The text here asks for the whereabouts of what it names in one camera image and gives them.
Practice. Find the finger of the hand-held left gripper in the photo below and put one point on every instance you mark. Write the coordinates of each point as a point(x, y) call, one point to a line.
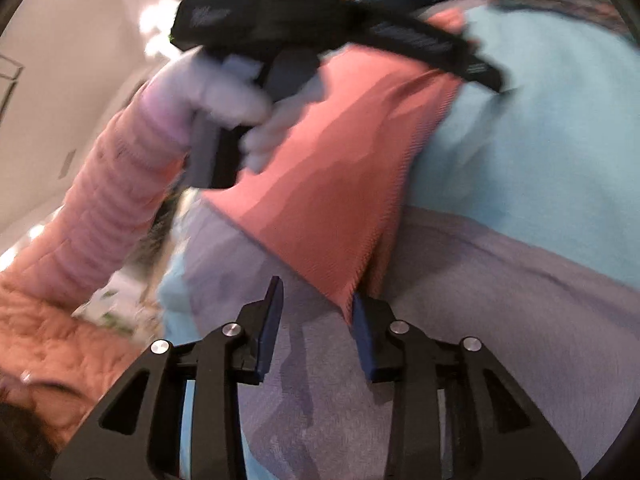
point(430, 42)

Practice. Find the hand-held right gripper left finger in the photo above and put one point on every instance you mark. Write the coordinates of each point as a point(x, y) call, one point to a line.
point(267, 332)

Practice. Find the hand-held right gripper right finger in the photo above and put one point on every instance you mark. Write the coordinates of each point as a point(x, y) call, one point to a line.
point(362, 342)

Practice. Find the pink long-sleeve shirt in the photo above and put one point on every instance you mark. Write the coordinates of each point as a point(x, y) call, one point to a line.
point(325, 185)

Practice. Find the person's left forearm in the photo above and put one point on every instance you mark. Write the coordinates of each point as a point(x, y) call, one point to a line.
point(115, 185)

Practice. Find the person's left hand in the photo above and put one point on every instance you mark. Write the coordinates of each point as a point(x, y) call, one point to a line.
point(230, 95)

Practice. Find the folded purple patterned garment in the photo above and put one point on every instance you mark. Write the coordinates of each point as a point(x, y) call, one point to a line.
point(560, 7)

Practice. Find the person's quilted pink jacket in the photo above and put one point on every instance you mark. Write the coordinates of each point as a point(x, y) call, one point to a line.
point(55, 350)

